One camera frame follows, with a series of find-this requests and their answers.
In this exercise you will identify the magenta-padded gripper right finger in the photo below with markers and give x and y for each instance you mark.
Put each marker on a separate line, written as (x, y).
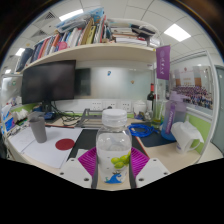
(151, 171)

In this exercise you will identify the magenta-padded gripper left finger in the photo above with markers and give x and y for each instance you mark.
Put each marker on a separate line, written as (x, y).
(75, 171)

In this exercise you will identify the clear plastic drink bottle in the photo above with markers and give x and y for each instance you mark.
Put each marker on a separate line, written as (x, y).
(113, 146)

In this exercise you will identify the purple water bottle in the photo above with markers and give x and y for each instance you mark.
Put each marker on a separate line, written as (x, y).
(173, 115)

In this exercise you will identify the flat round red coaster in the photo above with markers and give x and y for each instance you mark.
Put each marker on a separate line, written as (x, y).
(65, 144)

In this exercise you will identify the blank white paper sheet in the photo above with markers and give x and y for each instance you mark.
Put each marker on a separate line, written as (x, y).
(50, 155)

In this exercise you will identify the dark blue mouse pad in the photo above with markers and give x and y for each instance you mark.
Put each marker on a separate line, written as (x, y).
(153, 140)

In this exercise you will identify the white jug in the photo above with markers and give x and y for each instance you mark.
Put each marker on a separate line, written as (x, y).
(185, 136)

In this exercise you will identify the grey metal laptop stand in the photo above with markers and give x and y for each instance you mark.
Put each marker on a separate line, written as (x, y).
(89, 119)

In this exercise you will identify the grey mug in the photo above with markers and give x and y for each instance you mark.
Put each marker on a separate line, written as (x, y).
(39, 128)

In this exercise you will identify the small blue electronic box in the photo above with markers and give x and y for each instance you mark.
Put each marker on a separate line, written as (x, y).
(50, 116)

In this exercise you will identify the white paper with handwriting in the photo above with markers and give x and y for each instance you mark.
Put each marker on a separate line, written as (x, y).
(20, 140)

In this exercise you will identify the dark wine bottle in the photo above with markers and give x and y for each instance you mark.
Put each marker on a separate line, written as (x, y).
(151, 96)

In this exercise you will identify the white tissue pack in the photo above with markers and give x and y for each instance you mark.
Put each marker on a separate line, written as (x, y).
(21, 114)

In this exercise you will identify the blue printed box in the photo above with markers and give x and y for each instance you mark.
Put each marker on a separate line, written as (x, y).
(8, 121)

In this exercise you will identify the black computer monitor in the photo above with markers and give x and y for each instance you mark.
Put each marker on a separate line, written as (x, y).
(48, 81)

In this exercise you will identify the purple hanging banner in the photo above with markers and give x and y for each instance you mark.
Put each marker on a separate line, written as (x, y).
(163, 61)

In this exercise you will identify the white wall sockets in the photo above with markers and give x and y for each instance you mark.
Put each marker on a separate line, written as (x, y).
(111, 105)

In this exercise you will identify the group photo wall poster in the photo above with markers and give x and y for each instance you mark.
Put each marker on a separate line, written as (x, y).
(193, 90)

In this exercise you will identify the wall shelf with books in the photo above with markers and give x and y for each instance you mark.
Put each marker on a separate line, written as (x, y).
(93, 51)

